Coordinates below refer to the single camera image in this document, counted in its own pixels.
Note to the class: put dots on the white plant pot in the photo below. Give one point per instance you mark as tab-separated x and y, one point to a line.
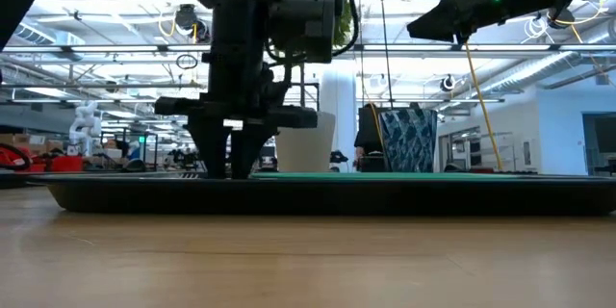
308	149

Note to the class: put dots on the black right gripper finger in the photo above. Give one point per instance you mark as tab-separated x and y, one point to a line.
445	21

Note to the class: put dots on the teal plate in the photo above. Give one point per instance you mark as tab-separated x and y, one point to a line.
385	176

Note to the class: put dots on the blue patterned glass cup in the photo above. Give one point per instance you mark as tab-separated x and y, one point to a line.
409	139

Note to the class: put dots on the green leafy plant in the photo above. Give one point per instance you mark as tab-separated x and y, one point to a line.
344	19

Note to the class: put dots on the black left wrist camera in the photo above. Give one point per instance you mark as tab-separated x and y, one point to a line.
308	24

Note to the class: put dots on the black aluminium table frame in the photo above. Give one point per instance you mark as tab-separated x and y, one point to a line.
14	181

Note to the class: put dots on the person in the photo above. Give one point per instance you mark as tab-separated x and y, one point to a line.
368	144

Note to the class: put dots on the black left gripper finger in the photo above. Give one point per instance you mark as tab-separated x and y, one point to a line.
214	149
248	149

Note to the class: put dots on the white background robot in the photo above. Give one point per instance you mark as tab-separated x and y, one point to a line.
85	127

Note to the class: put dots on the red storage bin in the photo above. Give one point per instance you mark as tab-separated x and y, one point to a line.
65	164

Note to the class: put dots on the black plastic tray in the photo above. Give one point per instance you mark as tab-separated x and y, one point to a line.
308	197

